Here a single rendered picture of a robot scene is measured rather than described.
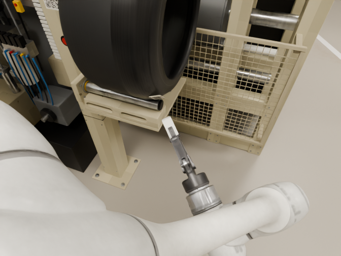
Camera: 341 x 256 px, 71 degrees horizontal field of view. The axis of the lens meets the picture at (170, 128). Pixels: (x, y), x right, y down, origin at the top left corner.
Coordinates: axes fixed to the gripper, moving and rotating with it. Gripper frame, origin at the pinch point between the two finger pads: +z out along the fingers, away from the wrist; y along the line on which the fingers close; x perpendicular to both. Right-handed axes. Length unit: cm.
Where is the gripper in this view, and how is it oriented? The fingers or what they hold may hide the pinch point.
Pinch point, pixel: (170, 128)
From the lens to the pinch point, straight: 75.2
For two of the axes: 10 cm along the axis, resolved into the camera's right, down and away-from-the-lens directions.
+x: 9.0, -4.3, -0.6
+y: 1.8, 2.3, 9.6
